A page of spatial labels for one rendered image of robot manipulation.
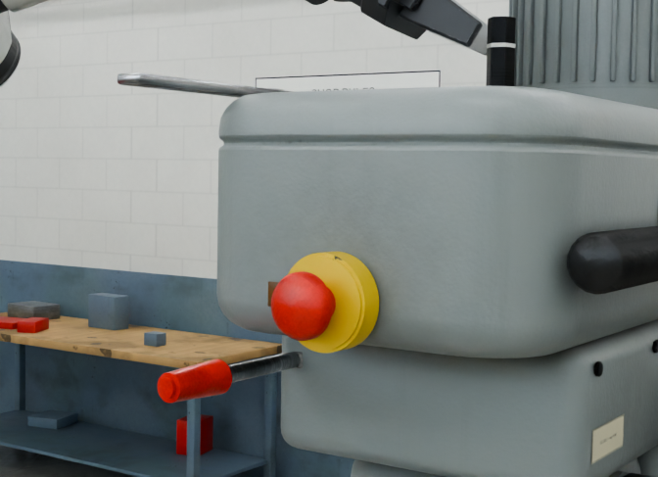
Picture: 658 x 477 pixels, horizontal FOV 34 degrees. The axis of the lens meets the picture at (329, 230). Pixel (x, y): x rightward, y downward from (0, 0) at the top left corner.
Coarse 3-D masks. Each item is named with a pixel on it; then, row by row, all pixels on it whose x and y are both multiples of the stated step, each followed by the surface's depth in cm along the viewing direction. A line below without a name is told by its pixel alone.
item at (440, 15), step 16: (400, 0) 82; (416, 0) 82; (432, 0) 82; (448, 0) 82; (400, 16) 83; (416, 16) 83; (432, 16) 82; (448, 16) 82; (464, 16) 82; (448, 32) 82; (464, 32) 82
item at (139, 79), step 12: (120, 84) 68; (132, 84) 68; (144, 84) 68; (156, 84) 68; (168, 84) 69; (180, 84) 70; (192, 84) 71; (204, 84) 72; (216, 84) 73; (228, 84) 74; (228, 96) 77; (240, 96) 76
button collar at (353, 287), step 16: (320, 256) 65; (336, 256) 65; (352, 256) 66; (320, 272) 65; (336, 272) 64; (352, 272) 64; (368, 272) 65; (336, 288) 64; (352, 288) 64; (368, 288) 64; (336, 304) 64; (352, 304) 64; (368, 304) 64; (336, 320) 64; (352, 320) 64; (368, 320) 64; (320, 336) 65; (336, 336) 65; (352, 336) 64; (320, 352) 65
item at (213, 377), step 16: (192, 368) 70; (208, 368) 71; (224, 368) 72; (240, 368) 74; (256, 368) 76; (272, 368) 77; (288, 368) 79; (160, 384) 69; (176, 384) 69; (192, 384) 70; (208, 384) 71; (224, 384) 72; (176, 400) 69
